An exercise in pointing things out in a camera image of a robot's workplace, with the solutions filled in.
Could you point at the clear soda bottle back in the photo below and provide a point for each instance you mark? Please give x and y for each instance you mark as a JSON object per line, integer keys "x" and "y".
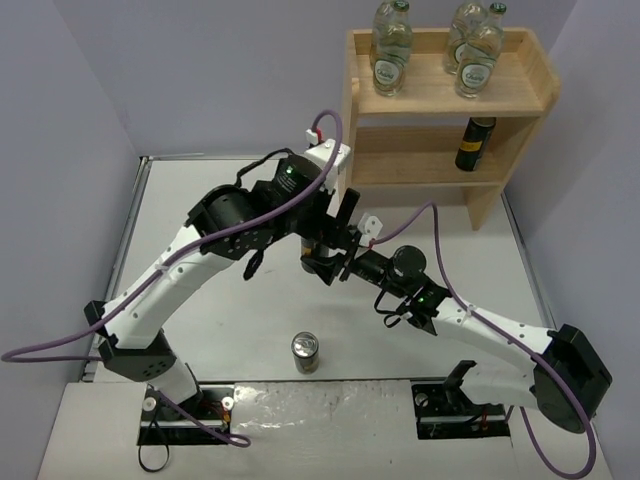
{"x": 468, "y": 16}

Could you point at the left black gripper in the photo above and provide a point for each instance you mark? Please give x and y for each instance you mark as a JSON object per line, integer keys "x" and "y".
{"x": 335, "y": 226}

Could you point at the wooden two-tier shelf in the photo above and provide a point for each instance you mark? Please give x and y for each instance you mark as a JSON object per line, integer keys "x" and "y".
{"x": 411, "y": 139}

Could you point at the clear soda bottle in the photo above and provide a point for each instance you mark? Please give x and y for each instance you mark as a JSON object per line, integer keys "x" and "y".
{"x": 481, "y": 52}
{"x": 468, "y": 16}
{"x": 388, "y": 77}
{"x": 392, "y": 36}

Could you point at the black can front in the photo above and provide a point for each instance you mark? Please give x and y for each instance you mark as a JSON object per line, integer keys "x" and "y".
{"x": 305, "y": 350}

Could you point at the clear soda bottle front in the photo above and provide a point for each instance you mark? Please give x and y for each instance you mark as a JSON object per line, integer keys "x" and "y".
{"x": 388, "y": 77}

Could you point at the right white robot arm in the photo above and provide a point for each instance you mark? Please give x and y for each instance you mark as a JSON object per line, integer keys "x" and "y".
{"x": 556, "y": 372}

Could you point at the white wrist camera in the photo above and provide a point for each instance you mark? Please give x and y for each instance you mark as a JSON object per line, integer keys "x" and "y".
{"x": 369, "y": 227}
{"x": 320, "y": 152}

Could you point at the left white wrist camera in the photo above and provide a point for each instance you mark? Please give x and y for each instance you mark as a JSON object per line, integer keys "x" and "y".
{"x": 320, "y": 152}

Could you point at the black can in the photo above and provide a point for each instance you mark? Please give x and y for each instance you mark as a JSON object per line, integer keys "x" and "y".
{"x": 474, "y": 142}
{"x": 311, "y": 248}
{"x": 305, "y": 350}

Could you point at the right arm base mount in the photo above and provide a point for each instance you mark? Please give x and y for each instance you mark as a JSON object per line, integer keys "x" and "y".
{"x": 436, "y": 418}

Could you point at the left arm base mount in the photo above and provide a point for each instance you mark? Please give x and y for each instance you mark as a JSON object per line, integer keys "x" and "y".
{"x": 161, "y": 425}

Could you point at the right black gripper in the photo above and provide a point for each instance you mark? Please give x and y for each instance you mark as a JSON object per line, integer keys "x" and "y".
{"x": 347, "y": 265}

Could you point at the aluminium table edge rail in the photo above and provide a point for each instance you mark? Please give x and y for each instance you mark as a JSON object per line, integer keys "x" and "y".
{"x": 142, "y": 177}

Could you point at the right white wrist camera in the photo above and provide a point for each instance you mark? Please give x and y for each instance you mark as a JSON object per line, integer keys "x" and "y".
{"x": 369, "y": 227}

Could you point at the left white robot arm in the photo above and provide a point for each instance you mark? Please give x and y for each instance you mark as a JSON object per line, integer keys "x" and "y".
{"x": 220, "y": 229}

